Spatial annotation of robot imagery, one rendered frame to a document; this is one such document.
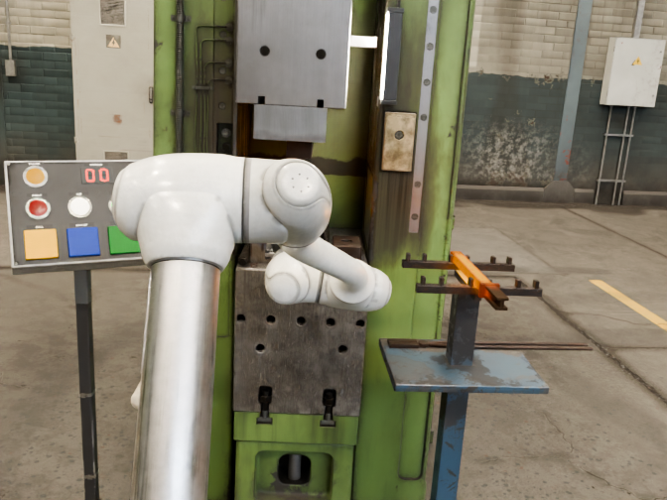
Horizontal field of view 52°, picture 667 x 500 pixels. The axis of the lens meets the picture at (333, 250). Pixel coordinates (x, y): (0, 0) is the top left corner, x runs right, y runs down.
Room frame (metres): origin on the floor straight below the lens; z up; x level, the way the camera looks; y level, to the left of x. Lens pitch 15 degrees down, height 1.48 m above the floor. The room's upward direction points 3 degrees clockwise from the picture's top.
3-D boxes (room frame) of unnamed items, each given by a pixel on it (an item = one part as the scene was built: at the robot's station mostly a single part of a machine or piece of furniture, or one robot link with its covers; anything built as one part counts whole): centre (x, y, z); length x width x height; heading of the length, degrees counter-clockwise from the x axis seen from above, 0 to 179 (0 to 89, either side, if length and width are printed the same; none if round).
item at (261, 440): (2.11, 0.09, 0.23); 0.55 x 0.37 x 0.47; 2
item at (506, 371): (1.72, -0.36, 0.71); 0.40 x 0.30 x 0.02; 95
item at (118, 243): (1.73, 0.55, 1.01); 0.07 x 0.05 x 0.07; 117
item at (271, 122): (2.10, 0.14, 1.32); 0.42 x 0.20 x 0.10; 2
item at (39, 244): (1.64, 0.73, 1.01); 0.07 x 0.05 x 0.07; 117
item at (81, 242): (1.68, 0.64, 1.01); 0.07 x 0.05 x 0.07; 117
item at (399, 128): (2.03, -0.17, 1.27); 0.09 x 0.02 x 0.17; 92
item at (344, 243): (1.96, -0.04, 0.95); 0.12 x 0.08 x 0.06; 2
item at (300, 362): (2.11, 0.09, 0.69); 0.56 x 0.38 x 0.45; 2
